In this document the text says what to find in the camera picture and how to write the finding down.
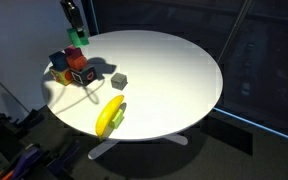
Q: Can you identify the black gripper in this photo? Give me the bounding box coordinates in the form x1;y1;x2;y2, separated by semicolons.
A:
60;0;85;37

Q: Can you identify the magenta block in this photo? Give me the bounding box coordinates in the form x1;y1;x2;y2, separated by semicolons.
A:
64;46;82;57

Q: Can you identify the orange block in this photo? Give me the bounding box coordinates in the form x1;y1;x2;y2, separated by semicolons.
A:
67;56;87;71

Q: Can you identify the blue block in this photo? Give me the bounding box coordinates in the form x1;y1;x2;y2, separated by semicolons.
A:
49;51;68;71

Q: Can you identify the black block with shapes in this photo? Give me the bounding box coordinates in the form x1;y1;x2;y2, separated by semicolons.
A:
71;65;97;86

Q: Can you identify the multicoloured shape block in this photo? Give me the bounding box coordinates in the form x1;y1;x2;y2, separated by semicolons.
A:
49;66;73;86

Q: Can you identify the grey block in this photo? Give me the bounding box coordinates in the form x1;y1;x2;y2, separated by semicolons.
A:
111;73;127;90

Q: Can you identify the light green block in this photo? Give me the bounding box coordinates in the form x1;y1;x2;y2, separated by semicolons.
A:
109;109;124;129

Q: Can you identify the yellow banana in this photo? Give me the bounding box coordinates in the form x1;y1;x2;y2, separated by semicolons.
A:
95;95;124;138

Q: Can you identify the purple orange clamp tool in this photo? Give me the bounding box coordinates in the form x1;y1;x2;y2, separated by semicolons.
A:
0;146;43;180

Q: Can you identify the white table leg base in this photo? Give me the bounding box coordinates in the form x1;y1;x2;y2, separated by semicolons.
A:
88;134;188;160

